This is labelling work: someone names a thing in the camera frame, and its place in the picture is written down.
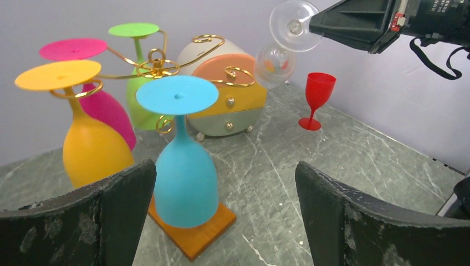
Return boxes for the gold wire wine glass rack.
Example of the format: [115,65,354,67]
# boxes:
[49,30,257,263]

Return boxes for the blue plastic wine glass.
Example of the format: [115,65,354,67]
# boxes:
[136,75,219,228]

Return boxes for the green plastic wine glass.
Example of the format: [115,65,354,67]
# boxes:
[108,23,172,130]

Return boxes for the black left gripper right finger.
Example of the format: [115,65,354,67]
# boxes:
[295,161,469,265]

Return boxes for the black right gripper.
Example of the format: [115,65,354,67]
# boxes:
[309,0,469,54]

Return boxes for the red plastic wine glass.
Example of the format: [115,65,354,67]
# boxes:
[298,72,336,131]

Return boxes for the clear plastic wine glass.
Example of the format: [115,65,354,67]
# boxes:
[253,0,323,89]

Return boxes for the round pastel drawer cabinet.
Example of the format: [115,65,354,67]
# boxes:
[177,37,268,141]

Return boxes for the magenta plastic wine glass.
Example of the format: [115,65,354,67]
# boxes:
[39,38,137,150]

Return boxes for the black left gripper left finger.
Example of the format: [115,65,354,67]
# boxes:
[1,159,157,265]

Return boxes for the orange plastic wine glass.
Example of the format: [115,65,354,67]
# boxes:
[14,60,135,188]

